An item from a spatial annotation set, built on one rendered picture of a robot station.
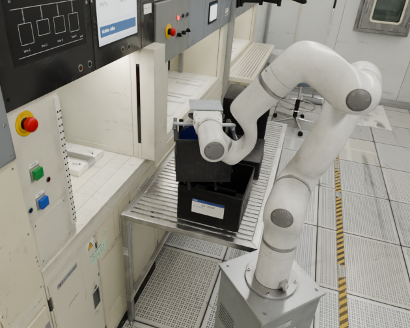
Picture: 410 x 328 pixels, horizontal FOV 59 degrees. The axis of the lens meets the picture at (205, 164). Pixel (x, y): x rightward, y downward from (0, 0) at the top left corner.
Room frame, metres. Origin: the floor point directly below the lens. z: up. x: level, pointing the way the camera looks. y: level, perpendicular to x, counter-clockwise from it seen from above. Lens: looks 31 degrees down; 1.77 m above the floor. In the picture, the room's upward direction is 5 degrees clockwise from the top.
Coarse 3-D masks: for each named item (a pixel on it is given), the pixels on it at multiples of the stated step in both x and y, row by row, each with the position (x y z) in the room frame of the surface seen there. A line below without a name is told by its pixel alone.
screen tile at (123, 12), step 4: (132, 0) 1.43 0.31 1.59; (120, 4) 1.34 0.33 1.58; (124, 4) 1.37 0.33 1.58; (128, 4) 1.40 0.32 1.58; (132, 4) 1.43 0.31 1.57; (120, 8) 1.34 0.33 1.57; (124, 8) 1.37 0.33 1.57; (128, 8) 1.39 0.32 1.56; (132, 8) 1.42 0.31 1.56; (120, 12) 1.34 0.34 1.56; (124, 12) 1.36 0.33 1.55; (128, 12) 1.39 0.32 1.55; (132, 12) 1.42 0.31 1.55; (120, 16) 1.34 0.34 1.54
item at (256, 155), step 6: (258, 144) 1.78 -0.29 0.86; (264, 144) 1.80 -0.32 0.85; (252, 150) 1.70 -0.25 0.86; (258, 150) 1.71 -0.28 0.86; (246, 156) 1.63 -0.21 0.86; (252, 156) 1.64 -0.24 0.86; (258, 156) 1.64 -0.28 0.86; (240, 162) 1.59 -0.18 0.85; (246, 162) 1.59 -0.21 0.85; (252, 162) 1.58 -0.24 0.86; (258, 162) 1.58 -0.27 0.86; (258, 168) 1.58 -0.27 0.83; (258, 174) 1.61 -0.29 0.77
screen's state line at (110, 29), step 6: (132, 18) 1.42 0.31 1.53; (114, 24) 1.29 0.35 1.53; (120, 24) 1.33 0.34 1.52; (126, 24) 1.38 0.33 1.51; (132, 24) 1.42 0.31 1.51; (102, 30) 1.21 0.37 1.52; (108, 30) 1.25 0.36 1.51; (114, 30) 1.29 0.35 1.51; (120, 30) 1.33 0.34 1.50; (102, 36) 1.21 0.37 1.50
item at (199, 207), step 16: (240, 176) 1.43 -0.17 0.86; (192, 192) 1.20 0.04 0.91; (208, 192) 1.19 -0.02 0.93; (224, 192) 1.41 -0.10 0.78; (240, 192) 1.42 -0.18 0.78; (192, 208) 1.20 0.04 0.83; (208, 208) 1.18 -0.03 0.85; (224, 208) 1.17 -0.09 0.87; (240, 208) 1.15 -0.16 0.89; (208, 224) 1.18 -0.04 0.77; (224, 224) 1.16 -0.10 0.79; (240, 224) 1.20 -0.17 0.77
